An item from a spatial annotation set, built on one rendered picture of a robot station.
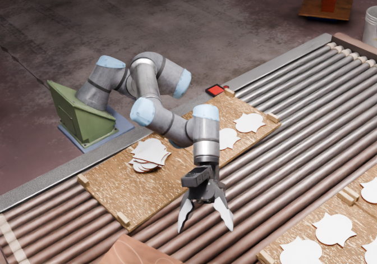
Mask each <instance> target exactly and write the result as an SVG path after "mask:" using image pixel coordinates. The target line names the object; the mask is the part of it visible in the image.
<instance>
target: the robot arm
mask: <svg viewBox="0 0 377 264"><path fill-rule="evenodd" d="M190 81H191V73H190V72H189V71H187V70H186V69H184V68H182V67H181V66H179V65H177V64H175V63H174V62H172V61H170V60H168V59H167V58H165V57H163V56H162V55H160V54H158V53H155V52H143V53H140V54H138V55H137V56H135V57H134V58H133V59H132V61H131V63H130V69H128V68H126V64H125V63H123V62H122V61H119V60H117V59H115V58H112V57H109V56H101V57H100V59H99V60H98V62H97V63H96V65H95V67H94V69H93V71H92V73H91V74H90V76H89V78H88V80H87V82H86V83H85V84H84V85H83V86H82V87H81V88H80V89H79V90H77V92H76V93H75V97H76V98H77V99H78V100H80V101H81V102H83V103H84V104H86V105H88V106H90V107H92V108H94V109H96V110H99V111H105V109H106V108H107V103H108V98H109V94H110V92H111V91H112V89H113V90H115V91H117V92H119V93H121V94H123V95H125V96H127V97H129V98H131V99H132V100H134V101H135V103H134V105H133V107H132V109H131V113H130V118H131V120H132V121H134V122H136V123H138V124H139V125H140V126H144V127H146V128H148V129H150V130H152V131H154V132H156V133H158V134H160V135H162V136H164V137H166V138H168V140H169V142H170V143H171V145H172V146H173V147H175V148H177V149H183V148H188V147H190V146H192V145H193V150H192V152H193V158H194V165H195V166H196V167H195V168H194V169H192V170H191V171H189V172H188V173H187V174H185V175H184V176H183V177H181V184H182V187H187V188H188V191H187V192H186V193H185V194H184V195H183V197H182V201H181V206H180V213H179V217H178V232H179V233H181V231H182V230H183V228H184V225H185V222H186V221H187V220H189V219H190V218H191V217H192V216H193V210H194V209H195V204H196V202H197V203H198V204H204V203H205V204H211V203H214V208H215V209H216V210H217V211H219V213H220V215H221V218H222V219H223V220H224V222H225V225H226V227H227V228H228V229H229V230H230V232H233V220H232V219H233V218H234V216H233V214H232V212H231V211H230V210H229V208H228V205H227V197H226V185H225V183H222V182H220V181H219V158H220V144H219V122H220V119H219V111H218V108H217V107H216V106H213V105H210V104H201V105H198V106H196V107H194V109H193V114H192V115H193V118H191V119H189V120H186V119H184V118H182V117H180V116H178V115H176V114H174V113H173V112H171V111H169V110H167V109H165V108H163V105H162V100H161V97H160V95H170V96H171V97H173V98H175V99H180V98H181V97H182V96H183V95H184V94H185V92H186V90H187V88H188V87H189V85H190ZM223 189H224V192H223ZM194 199H195V200H196V202H195V201H194Z"/></svg>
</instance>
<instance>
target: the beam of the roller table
mask: <svg viewBox="0 0 377 264"><path fill-rule="evenodd" d="M331 39H332V35H330V34H327V33H324V34H322V35H320V36H318V37H316V38H314V39H312V40H310V41H308V42H306V43H304V44H302V45H300V46H298V47H296V48H294V49H292V50H290V51H288V52H286V53H284V54H282V55H280V56H278V57H276V58H274V59H272V60H270V61H268V62H266V63H264V64H262V65H260V66H258V67H256V68H254V69H252V70H250V71H248V72H246V73H244V74H242V75H240V76H238V77H236V78H234V79H232V80H230V81H228V82H226V83H224V84H222V85H221V86H222V87H223V86H225V85H227V86H229V89H230V90H232V91H234V92H235V93H236V92H238V91H239V90H241V89H243V88H245V87H247V86H249V85H251V84H253V83H255V82H257V81H259V80H261V79H263V78H265V77H266V76H268V75H270V74H272V73H274V72H276V71H278V70H280V69H282V68H284V67H286V66H288V65H290V64H292V63H293V62H295V61H297V60H299V59H301V58H303V57H305V56H307V55H308V54H310V53H313V52H315V51H317V50H318V49H320V48H322V47H324V46H325V45H327V44H328V43H331ZM212 98H213V97H212V96H211V95H209V94H208V93H204V94H202V95H200V96H198V97H196V98H194V99H192V100H190V101H188V102H186V103H184V104H182V105H180V106H178V107H176V108H174V109H172V110H170V111H171V112H173V113H174V114H176V115H178V116H180V117H181V116H183V115H185V114H187V113H188V112H190V111H192V110H193V109H194V107H196V106H198V105H201V104H204V103H205V102H207V101H209V100H211V99H212ZM153 132H154V131H152V130H150V129H148V128H146V127H144V126H138V127H136V128H134V129H132V130H130V131H128V132H126V133H124V134H122V135H120V136H118V137H116V138H114V139H112V140H110V141H108V142H106V143H104V144H102V145H100V146H98V147H96V148H94V149H92V150H90V151H88V152H86V153H84V154H82V155H80V156H78V157H76V158H74V159H72V160H70V161H68V162H66V163H64V164H62V165H60V166H58V167H56V168H54V169H52V170H50V171H48V172H46V173H44V174H42V175H40V176H38V177H36V178H34V179H32V180H30V181H28V182H27V183H24V184H22V185H20V186H18V187H17V188H14V189H12V190H10V191H9V192H7V193H4V194H2V195H0V214H4V213H5V212H7V211H9V210H11V209H13V208H15V207H17V206H19V205H21V204H23V203H25V202H27V201H29V200H31V199H32V198H34V197H36V196H38V195H40V194H42V193H44V192H46V191H47V190H50V189H52V188H54V187H55V186H57V185H59V184H61V183H63V182H65V181H67V180H69V179H71V178H73V177H74V176H76V175H78V174H80V173H82V172H84V171H86V170H88V169H90V168H92V167H94V166H96V165H98V164H100V163H101V162H103V161H105V160H107V159H109V158H111V157H113V156H115V155H117V154H118V153H120V152H122V151H123V150H125V149H126V148H128V147H130V146H131V145H133V144H135V143H136V142H138V141H139V140H141V139H143V138H145V137H146V136H148V135H150V134H151V133H153Z"/></svg>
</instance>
